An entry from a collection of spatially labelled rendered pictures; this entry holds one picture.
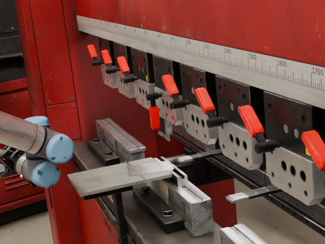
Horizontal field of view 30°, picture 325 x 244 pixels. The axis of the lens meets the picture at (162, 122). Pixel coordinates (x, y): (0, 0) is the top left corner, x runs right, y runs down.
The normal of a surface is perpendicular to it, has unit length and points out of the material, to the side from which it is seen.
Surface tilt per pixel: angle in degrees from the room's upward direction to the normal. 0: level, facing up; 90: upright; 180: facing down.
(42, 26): 90
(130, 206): 0
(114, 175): 0
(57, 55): 90
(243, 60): 90
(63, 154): 90
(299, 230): 0
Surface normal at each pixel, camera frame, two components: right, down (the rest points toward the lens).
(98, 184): -0.10, -0.96
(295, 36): -0.94, 0.18
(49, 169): 0.59, 0.15
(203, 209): 0.33, 0.21
